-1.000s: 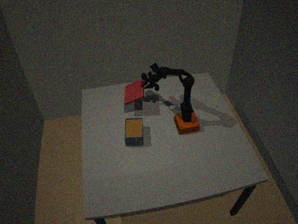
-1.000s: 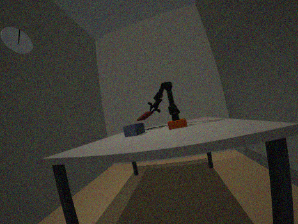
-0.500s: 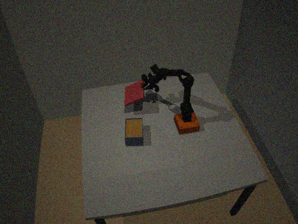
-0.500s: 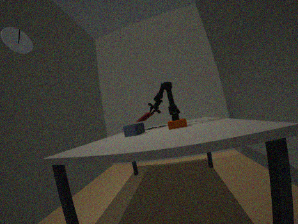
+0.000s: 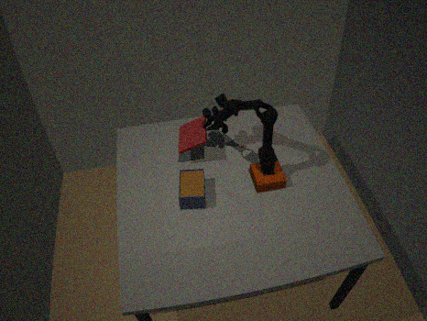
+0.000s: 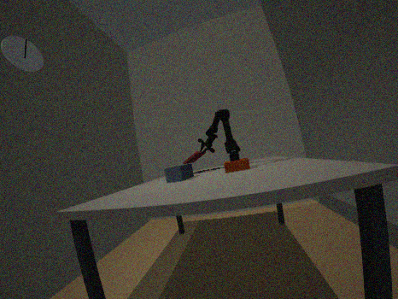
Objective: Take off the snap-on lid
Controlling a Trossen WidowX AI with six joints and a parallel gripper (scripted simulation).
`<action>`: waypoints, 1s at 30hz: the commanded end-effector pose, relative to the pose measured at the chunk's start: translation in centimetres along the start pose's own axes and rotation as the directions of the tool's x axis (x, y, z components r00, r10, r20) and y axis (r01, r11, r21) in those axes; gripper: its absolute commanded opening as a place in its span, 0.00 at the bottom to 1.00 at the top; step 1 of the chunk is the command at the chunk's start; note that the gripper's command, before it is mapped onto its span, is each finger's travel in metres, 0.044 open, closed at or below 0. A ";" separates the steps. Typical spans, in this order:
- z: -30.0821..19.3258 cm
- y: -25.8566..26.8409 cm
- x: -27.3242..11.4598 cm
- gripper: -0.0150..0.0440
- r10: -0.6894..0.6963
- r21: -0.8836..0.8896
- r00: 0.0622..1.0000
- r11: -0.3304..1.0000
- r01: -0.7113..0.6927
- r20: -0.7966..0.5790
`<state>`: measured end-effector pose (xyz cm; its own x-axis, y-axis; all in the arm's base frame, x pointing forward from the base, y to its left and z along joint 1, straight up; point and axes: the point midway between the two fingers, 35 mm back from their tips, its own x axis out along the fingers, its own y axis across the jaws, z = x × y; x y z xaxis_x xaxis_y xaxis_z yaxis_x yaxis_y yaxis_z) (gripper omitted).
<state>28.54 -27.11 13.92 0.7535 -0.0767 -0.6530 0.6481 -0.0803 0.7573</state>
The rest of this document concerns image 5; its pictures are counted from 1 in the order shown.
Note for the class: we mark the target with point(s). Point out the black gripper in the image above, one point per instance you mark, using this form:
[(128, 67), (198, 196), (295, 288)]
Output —
[(217, 118)]

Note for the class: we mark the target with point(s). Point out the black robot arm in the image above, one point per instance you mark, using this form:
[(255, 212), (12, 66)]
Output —
[(268, 118)]

